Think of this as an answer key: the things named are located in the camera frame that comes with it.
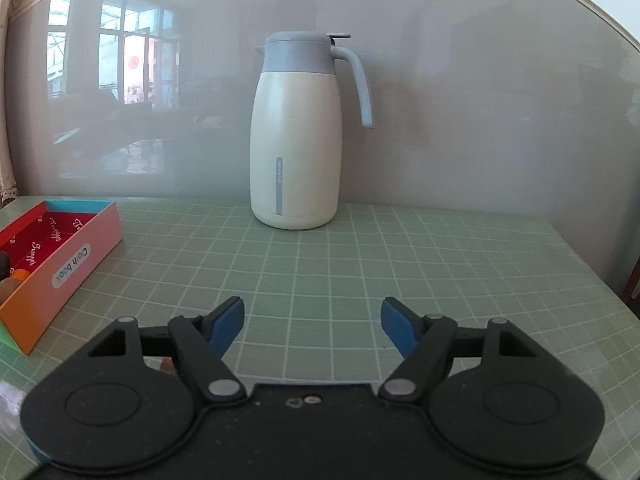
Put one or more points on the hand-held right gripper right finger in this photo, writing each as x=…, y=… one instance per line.
x=397, y=327

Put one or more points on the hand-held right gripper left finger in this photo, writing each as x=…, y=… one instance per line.
x=227, y=327

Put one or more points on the orange and red cardboard box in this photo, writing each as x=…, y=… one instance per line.
x=80, y=260

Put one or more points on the brown kiwi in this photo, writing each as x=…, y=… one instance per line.
x=7, y=289

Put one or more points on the green checkered tablecloth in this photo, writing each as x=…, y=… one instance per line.
x=325, y=270

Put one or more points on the white and grey thermos jug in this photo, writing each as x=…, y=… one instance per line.
x=295, y=150

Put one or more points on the carved wooden stand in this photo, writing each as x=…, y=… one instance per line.
x=634, y=280

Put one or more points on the beige curtain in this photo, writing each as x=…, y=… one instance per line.
x=6, y=110

